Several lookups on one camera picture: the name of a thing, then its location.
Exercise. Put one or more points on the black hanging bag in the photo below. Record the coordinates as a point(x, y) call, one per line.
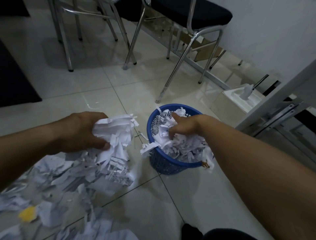
point(128, 10)

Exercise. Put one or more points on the brown wooden board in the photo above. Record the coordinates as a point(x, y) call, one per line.
point(207, 53)

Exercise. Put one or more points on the white low shelf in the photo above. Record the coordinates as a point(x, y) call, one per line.
point(271, 101)

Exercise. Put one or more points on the person's right hand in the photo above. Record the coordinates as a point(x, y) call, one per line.
point(188, 126)

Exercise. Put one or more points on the blue plastic mesh wastebasket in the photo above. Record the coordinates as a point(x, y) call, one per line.
point(163, 165)

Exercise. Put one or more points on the black table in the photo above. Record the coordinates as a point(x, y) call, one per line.
point(17, 81)

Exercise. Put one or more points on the white tiled floor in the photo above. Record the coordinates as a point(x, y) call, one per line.
point(98, 81)

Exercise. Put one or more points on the person's left hand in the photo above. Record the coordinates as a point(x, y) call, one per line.
point(76, 133)

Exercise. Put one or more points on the black cabinet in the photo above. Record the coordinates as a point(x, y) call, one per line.
point(12, 7)

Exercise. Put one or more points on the person's black trouser leg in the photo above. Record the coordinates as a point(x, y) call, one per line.
point(222, 235)

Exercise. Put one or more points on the silver folding metal frame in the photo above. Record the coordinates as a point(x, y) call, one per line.
point(281, 115)

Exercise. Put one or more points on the yellow paper scrap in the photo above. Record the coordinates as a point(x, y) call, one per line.
point(27, 214)

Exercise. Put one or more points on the black chrome chair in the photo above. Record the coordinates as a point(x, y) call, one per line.
point(197, 12)

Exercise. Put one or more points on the person's right forearm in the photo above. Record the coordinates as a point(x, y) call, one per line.
point(259, 173)

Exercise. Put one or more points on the pile of shredded white paper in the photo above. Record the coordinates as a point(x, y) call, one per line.
point(61, 173)

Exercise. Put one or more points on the person's left forearm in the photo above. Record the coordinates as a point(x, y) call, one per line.
point(24, 150)

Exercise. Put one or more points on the torn paper handful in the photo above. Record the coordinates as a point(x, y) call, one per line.
point(116, 138)

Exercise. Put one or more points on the red chrome chair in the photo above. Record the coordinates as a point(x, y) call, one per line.
point(67, 49)

